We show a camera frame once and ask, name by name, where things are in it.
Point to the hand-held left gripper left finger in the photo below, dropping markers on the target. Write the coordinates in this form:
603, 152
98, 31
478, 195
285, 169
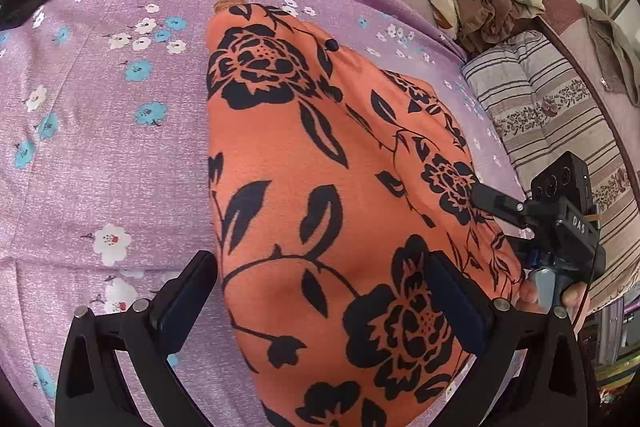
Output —
185, 302

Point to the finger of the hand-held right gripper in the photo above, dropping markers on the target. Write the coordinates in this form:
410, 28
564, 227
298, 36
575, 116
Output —
495, 202

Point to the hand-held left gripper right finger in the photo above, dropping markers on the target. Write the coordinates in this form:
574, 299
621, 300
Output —
457, 302

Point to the orange black floral garment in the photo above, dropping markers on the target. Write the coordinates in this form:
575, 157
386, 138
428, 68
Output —
310, 147

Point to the person's right hand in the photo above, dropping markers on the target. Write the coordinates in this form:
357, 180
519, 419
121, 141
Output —
530, 297

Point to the striped floral pillow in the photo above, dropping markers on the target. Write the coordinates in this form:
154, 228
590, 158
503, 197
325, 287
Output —
545, 107

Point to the olive cloth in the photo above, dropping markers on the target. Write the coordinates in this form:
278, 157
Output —
615, 47

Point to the purple floral bedsheet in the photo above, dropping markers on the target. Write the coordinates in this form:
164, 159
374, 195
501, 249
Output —
100, 132

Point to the padded pink headboard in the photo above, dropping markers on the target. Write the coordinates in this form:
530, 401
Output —
565, 12

